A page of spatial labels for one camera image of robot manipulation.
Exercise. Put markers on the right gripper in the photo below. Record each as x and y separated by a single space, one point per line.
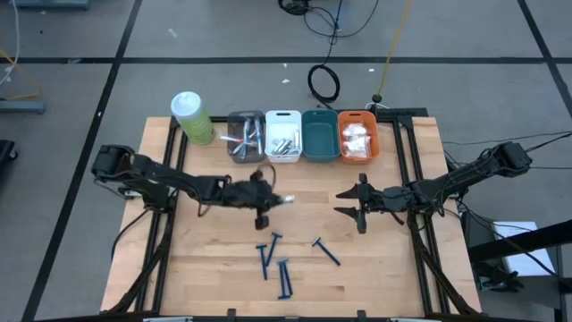
384 201

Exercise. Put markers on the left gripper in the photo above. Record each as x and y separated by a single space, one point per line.
246 194

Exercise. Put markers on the clear bag of cotton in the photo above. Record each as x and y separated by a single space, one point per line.
359 141
356 152
354 129

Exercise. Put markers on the light blue toothbrush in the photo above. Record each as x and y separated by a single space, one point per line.
258 134

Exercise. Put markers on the red white toothbrush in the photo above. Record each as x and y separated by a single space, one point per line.
232 139

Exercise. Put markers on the teal toothbrush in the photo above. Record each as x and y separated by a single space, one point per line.
246 129

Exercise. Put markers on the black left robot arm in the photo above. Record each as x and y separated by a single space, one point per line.
147 172

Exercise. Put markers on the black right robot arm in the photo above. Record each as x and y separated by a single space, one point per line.
465 176

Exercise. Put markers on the teal plastic bin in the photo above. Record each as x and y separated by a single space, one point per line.
320 138

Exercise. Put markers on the orange plastic bin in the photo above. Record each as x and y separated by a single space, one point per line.
374 134

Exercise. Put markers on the white plastic bin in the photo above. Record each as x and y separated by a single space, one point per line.
283 123

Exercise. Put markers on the black round stand foot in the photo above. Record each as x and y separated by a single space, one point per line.
377 98

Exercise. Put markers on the black table clamp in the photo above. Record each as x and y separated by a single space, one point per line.
361 315
231 314

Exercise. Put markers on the green disinfecting wipes canister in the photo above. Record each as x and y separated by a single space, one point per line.
192 118

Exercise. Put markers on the black clamp device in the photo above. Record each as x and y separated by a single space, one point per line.
496 279

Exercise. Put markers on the black metal beam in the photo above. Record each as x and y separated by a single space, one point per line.
518 243

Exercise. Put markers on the white box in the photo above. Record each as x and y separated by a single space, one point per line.
520 250

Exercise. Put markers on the black floor object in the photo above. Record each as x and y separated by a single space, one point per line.
6 149

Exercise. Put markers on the grey metal bar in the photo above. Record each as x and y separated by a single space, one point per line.
49 3

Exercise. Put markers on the black aluminium table frame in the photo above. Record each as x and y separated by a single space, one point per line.
404 120

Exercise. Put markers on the grey metal base plate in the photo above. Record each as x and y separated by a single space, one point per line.
22 106

